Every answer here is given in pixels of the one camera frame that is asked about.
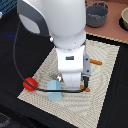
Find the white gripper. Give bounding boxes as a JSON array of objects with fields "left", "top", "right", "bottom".
[{"left": 56, "top": 45, "right": 91, "bottom": 89}]

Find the light blue toy carton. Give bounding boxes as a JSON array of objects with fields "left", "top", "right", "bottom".
[{"left": 47, "top": 80, "right": 62, "bottom": 101}]

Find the red toy tomato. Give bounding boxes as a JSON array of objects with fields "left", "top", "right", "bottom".
[{"left": 23, "top": 77, "right": 38, "bottom": 91}]

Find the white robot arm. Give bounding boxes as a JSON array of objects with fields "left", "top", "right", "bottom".
[{"left": 17, "top": 0, "right": 86, "bottom": 89}]

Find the beige woven placemat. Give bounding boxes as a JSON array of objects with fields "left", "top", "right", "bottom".
[{"left": 18, "top": 40, "right": 119, "bottom": 128}]

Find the brown wooden board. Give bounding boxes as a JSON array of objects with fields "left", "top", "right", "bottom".
[{"left": 85, "top": 2, "right": 128, "bottom": 43}]

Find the large grey pot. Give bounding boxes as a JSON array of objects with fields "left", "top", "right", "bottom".
[{"left": 86, "top": 1, "right": 108, "bottom": 28}]

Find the beige bowl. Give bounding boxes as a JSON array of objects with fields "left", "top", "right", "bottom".
[{"left": 121, "top": 7, "right": 128, "bottom": 30}]

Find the orange handled toy knife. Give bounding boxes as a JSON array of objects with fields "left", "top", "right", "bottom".
[{"left": 90, "top": 59, "right": 102, "bottom": 65}]

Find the orange handled toy fork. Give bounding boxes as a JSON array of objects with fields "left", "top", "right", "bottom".
[{"left": 48, "top": 72, "right": 91, "bottom": 93}]

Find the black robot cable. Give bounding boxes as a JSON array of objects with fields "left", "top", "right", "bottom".
[{"left": 12, "top": 23, "right": 89, "bottom": 94}]

